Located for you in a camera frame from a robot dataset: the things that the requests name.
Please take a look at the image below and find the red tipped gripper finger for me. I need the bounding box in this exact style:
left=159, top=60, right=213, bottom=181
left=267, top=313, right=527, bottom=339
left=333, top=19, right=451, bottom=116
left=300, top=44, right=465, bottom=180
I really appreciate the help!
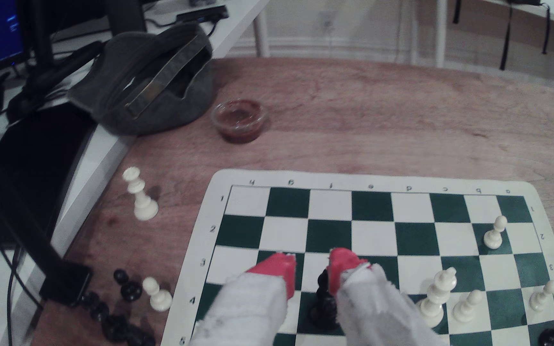
left=328, top=247, right=447, bottom=346
left=190, top=252, right=297, bottom=346

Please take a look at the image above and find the black chess piece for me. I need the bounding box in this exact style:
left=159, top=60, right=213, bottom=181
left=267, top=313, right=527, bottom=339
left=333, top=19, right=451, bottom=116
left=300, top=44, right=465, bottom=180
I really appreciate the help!
left=127, top=326, right=157, bottom=346
left=101, top=314, right=131, bottom=343
left=80, top=290, right=111, bottom=323
left=308, top=269, right=340, bottom=332

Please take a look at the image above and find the white chess king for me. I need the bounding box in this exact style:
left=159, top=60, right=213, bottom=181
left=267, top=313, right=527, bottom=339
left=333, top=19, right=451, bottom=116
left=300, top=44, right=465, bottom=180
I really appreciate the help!
left=416, top=267, right=458, bottom=329

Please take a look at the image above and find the green white chess mat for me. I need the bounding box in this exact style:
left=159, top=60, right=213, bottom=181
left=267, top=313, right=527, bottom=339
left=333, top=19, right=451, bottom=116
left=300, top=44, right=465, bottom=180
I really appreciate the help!
left=160, top=168, right=554, bottom=346

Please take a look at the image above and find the white chess pawn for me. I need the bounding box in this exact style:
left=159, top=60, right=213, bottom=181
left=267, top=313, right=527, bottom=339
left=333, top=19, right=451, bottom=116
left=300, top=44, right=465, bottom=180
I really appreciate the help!
left=529, top=280, right=554, bottom=312
left=452, top=289, right=483, bottom=324
left=142, top=277, right=173, bottom=312
left=483, top=215, right=508, bottom=250

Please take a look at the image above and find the black chess pawn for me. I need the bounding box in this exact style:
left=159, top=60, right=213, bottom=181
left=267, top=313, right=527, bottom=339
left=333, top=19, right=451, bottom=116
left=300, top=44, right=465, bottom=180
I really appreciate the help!
left=538, top=318, right=554, bottom=346
left=113, top=268, right=143, bottom=303

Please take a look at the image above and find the tall white chess piece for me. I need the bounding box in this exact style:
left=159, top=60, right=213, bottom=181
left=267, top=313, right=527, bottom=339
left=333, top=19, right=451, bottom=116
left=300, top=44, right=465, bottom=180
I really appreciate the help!
left=122, top=166, right=159, bottom=222

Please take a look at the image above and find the black stand with base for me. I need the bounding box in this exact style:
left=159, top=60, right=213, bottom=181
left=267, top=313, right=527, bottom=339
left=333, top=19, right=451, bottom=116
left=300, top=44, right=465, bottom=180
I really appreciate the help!
left=0, top=96, right=93, bottom=309

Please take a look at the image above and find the clear cup of brown sauce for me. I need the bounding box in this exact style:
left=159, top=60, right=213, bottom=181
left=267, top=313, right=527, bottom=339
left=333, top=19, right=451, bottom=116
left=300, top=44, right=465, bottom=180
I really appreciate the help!
left=211, top=98, right=268, bottom=144

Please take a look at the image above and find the grey cap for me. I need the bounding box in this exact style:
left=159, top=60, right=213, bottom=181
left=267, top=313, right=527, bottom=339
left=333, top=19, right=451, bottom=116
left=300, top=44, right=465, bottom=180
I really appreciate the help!
left=68, top=21, right=216, bottom=136

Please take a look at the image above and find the black flat panel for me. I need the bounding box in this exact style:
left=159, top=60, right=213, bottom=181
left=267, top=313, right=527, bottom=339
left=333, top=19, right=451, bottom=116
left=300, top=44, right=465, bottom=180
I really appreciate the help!
left=0, top=102, right=97, bottom=251

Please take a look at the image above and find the black usb hub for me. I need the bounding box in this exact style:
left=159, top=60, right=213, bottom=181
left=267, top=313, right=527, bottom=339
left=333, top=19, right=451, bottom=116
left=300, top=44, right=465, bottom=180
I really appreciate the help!
left=175, top=4, right=230, bottom=25

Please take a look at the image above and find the black hanging strap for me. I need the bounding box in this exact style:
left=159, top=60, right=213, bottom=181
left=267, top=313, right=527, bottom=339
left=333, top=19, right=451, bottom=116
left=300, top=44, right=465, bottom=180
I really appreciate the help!
left=499, top=2, right=514, bottom=71
left=541, top=4, right=552, bottom=55

